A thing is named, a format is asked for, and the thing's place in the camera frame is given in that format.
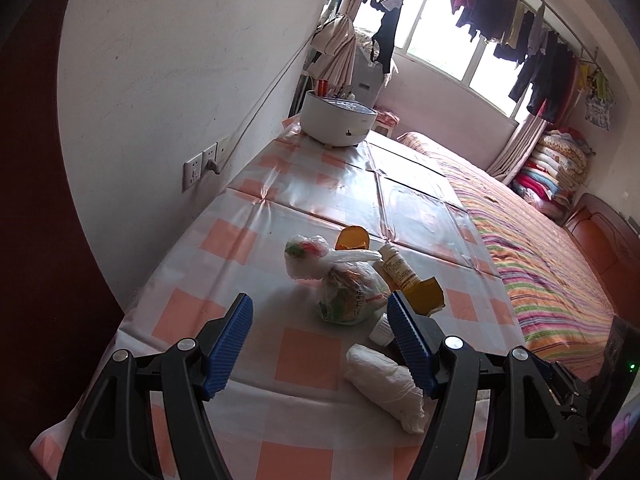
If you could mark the bed with striped sheet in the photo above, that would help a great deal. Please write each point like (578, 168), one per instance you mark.
(525, 260)

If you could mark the white wall socket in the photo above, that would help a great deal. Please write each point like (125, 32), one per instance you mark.
(195, 170)

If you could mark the white bottle cap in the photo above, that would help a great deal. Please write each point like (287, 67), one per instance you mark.
(382, 330)

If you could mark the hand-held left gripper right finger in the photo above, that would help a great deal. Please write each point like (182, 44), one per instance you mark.
(412, 345)

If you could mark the grey air cooler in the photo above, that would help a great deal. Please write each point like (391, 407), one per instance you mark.
(367, 80)

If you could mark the clear bag of wrappers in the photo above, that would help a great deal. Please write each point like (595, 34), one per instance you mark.
(350, 292)

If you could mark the black hanging garment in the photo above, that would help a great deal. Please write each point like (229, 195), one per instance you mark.
(387, 45)

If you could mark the striped tied curtain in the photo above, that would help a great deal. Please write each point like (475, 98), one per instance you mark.
(335, 45)

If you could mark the small knotted plastic bag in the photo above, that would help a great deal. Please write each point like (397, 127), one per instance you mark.
(305, 257)

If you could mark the pink stool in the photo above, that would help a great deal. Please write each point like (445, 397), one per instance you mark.
(386, 122)

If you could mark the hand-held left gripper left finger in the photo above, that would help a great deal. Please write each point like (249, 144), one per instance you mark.
(227, 345)

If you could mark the striped straight curtain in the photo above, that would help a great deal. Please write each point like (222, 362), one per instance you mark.
(520, 145)

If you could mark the white medicine bottle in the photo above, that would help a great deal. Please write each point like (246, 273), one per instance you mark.
(400, 270)

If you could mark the stack of folded quilts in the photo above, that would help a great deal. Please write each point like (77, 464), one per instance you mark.
(550, 165)

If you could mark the orange lid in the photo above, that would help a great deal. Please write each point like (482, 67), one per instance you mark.
(352, 239)

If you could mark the wooden headboard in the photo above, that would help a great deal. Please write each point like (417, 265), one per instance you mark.
(600, 235)

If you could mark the white plastic wrap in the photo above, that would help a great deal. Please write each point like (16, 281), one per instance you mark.
(385, 380)

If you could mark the row of hanging clothes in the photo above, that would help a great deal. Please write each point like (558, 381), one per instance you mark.
(545, 75)

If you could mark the white round utensil holder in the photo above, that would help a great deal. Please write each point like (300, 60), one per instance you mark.
(335, 122)

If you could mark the yellow cardboard box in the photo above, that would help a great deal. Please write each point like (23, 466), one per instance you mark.
(425, 297)

